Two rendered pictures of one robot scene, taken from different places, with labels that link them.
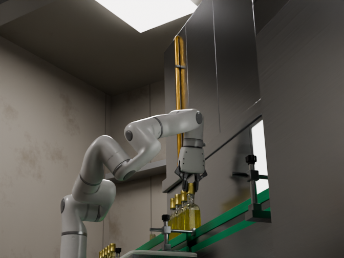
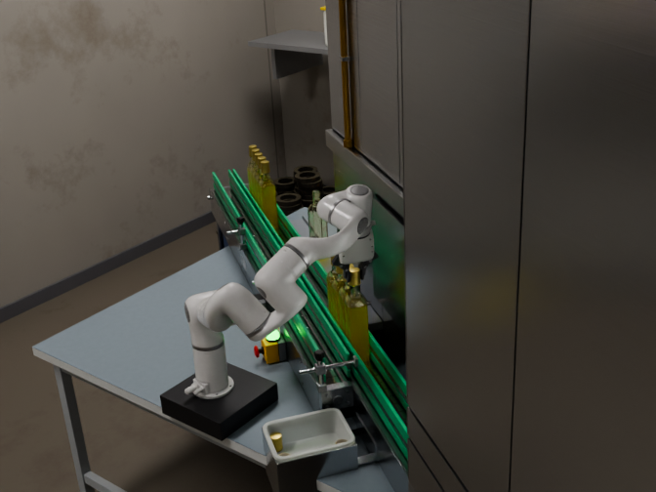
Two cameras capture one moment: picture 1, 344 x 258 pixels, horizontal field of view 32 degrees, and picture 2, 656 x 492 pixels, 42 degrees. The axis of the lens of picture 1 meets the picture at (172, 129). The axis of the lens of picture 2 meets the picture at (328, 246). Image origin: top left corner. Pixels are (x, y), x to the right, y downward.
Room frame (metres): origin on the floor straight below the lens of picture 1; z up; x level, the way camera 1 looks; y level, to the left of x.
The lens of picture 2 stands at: (0.08, -0.21, 2.23)
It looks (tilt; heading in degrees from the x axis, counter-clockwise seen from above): 24 degrees down; 6
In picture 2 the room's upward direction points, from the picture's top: 3 degrees counter-clockwise
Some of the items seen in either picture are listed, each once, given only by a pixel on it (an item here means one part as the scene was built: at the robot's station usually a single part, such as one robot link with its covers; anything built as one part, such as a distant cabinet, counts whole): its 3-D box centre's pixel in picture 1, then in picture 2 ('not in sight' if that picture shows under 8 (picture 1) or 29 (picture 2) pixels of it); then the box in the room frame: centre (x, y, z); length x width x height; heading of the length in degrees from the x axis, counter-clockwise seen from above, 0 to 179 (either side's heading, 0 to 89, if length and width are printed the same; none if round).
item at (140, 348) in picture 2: not in sight; (344, 319); (2.76, 0.01, 0.73); 1.58 x 1.52 x 0.04; 57
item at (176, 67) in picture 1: (177, 98); (343, 33); (2.71, -0.03, 1.76); 0.03 x 0.03 x 0.72; 21
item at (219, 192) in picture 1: (253, 172); (435, 309); (2.06, -0.29, 1.15); 0.90 x 0.03 x 0.34; 21
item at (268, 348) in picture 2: not in sight; (272, 348); (2.47, 0.23, 0.79); 0.07 x 0.07 x 0.07; 21
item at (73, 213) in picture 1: (78, 215); (208, 317); (2.21, 0.36, 1.05); 0.13 x 0.10 x 0.16; 115
